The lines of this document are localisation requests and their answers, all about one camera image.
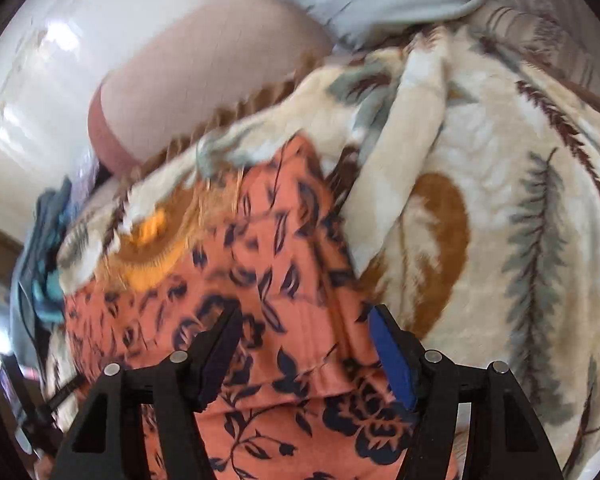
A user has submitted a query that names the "orange floral garment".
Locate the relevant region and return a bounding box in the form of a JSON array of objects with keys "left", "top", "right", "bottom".
[{"left": 66, "top": 136, "right": 412, "bottom": 479}]

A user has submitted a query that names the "grey blue clothes pile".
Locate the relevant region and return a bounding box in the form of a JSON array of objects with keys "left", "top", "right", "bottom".
[{"left": 9, "top": 179, "right": 72, "bottom": 370}]

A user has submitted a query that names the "teal striped cloth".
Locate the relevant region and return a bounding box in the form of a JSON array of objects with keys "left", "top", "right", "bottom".
[{"left": 31, "top": 271, "right": 65, "bottom": 324}]

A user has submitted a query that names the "cream leaf-print fleece blanket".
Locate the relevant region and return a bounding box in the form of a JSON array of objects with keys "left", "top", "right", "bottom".
[{"left": 58, "top": 24, "right": 600, "bottom": 479}]

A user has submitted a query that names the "pink bolster pillow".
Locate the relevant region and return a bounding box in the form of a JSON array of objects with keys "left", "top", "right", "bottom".
[{"left": 87, "top": 0, "right": 332, "bottom": 177}]

